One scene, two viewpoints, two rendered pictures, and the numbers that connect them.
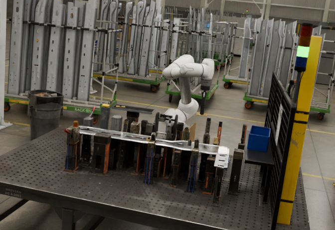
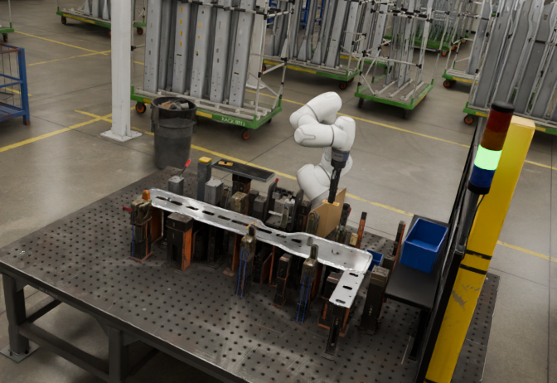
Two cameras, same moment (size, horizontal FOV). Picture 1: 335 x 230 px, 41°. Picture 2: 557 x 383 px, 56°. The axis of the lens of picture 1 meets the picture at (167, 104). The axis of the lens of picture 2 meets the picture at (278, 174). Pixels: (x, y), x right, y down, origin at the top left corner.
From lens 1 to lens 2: 1.23 m
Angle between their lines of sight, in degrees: 15
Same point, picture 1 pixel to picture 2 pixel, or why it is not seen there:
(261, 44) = (501, 34)
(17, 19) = not seen: outside the picture
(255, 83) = (483, 89)
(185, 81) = not seen: hidden behind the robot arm
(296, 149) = (462, 311)
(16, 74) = (153, 66)
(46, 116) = (171, 135)
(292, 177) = (449, 352)
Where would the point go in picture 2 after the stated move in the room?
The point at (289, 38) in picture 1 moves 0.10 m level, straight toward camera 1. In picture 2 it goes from (544, 26) to (544, 27)
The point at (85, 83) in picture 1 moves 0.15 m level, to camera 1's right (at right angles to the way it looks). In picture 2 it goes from (239, 84) to (250, 85)
